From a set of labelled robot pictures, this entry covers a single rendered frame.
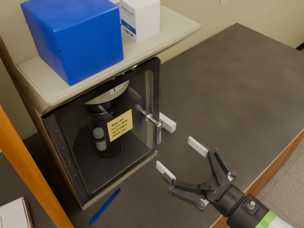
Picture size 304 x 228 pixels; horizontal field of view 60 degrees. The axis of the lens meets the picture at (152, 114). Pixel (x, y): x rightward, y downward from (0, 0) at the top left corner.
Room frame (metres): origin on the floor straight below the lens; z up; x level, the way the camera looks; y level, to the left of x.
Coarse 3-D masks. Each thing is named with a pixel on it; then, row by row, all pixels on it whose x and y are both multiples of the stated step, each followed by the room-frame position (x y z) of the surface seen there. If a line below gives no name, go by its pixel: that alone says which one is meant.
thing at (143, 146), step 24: (144, 72) 0.50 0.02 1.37; (96, 96) 0.41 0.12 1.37; (120, 96) 0.45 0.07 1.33; (144, 96) 0.50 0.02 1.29; (72, 120) 0.37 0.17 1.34; (96, 120) 0.40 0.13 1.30; (144, 120) 0.50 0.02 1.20; (72, 144) 0.36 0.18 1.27; (96, 144) 0.39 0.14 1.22; (120, 144) 0.44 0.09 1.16; (144, 144) 0.50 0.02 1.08; (96, 168) 0.38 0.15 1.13; (120, 168) 0.43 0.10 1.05; (96, 192) 0.37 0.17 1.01
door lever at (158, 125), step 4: (148, 116) 0.51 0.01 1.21; (148, 120) 0.51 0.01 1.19; (152, 120) 0.49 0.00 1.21; (156, 124) 0.47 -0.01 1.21; (160, 124) 0.47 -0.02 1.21; (156, 128) 0.47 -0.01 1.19; (160, 128) 0.47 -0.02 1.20; (156, 132) 0.47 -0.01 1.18; (160, 132) 0.47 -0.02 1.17; (156, 136) 0.47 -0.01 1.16; (160, 136) 0.47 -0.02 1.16; (156, 140) 0.47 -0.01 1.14; (160, 140) 0.47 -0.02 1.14
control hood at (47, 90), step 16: (160, 16) 0.50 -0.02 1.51; (176, 16) 0.50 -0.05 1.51; (160, 32) 0.44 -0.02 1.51; (176, 32) 0.44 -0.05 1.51; (192, 32) 0.45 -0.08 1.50; (128, 48) 0.39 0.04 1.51; (144, 48) 0.39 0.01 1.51; (160, 48) 0.39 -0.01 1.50; (32, 64) 0.34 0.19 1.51; (128, 64) 0.35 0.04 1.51; (32, 80) 0.30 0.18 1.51; (48, 80) 0.30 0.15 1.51; (96, 80) 0.31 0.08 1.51; (32, 96) 0.32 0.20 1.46; (48, 96) 0.27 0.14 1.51; (64, 96) 0.27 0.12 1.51
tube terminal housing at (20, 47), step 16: (0, 0) 0.35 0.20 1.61; (16, 0) 0.37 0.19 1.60; (160, 0) 0.55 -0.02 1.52; (0, 16) 0.35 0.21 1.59; (16, 16) 0.36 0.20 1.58; (0, 32) 0.34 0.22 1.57; (16, 32) 0.36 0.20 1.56; (0, 48) 0.38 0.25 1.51; (16, 48) 0.35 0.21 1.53; (32, 48) 0.36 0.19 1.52; (16, 64) 0.34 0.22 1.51; (16, 80) 0.38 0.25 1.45; (32, 112) 0.38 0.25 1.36; (48, 144) 0.37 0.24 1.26; (64, 176) 0.37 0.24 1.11
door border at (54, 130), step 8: (48, 120) 0.34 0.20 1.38; (56, 120) 0.35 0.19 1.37; (56, 128) 0.34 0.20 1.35; (56, 136) 0.34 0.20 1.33; (56, 144) 0.33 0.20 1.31; (64, 144) 0.35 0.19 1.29; (64, 152) 0.34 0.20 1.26; (64, 160) 0.34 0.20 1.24; (72, 168) 0.34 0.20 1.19; (72, 176) 0.34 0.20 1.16; (72, 184) 0.33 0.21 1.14; (80, 184) 0.35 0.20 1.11; (80, 192) 0.34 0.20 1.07; (80, 200) 0.33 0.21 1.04; (88, 200) 0.35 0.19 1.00
